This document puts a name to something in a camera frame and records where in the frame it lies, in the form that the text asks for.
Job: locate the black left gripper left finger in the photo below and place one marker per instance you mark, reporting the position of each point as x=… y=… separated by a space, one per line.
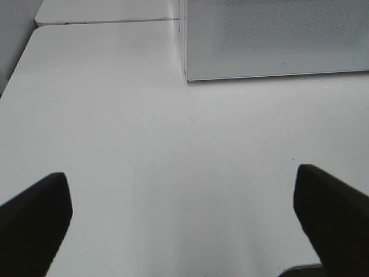
x=33 y=226

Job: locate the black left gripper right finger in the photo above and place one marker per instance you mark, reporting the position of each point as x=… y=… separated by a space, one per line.
x=334 y=217

